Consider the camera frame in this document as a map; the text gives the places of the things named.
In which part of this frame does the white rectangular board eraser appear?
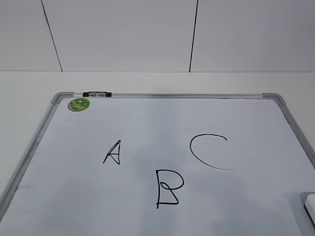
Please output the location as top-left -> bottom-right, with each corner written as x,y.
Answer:
300,192 -> 315,224

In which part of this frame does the round green magnet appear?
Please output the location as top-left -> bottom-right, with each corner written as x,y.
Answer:
67,97 -> 90,112

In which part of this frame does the black silver frame clip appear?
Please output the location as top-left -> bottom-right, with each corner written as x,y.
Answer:
82,91 -> 112,97

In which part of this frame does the white board with grey frame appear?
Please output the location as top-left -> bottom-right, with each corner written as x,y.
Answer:
0,93 -> 315,236

